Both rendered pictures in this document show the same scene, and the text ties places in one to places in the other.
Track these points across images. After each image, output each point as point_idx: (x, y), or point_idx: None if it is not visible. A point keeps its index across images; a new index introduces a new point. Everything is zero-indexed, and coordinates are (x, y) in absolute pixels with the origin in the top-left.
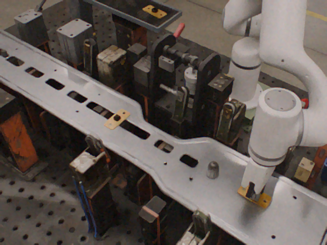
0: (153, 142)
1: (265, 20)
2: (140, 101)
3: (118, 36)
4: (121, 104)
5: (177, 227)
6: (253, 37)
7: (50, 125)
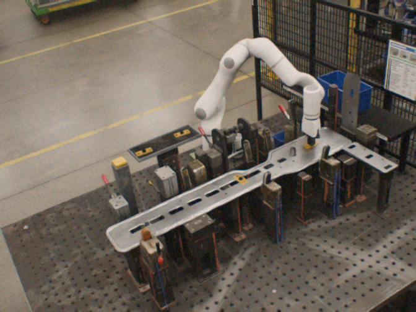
0: (264, 169)
1: (284, 70)
2: None
3: None
4: (229, 177)
5: (289, 208)
6: None
7: None
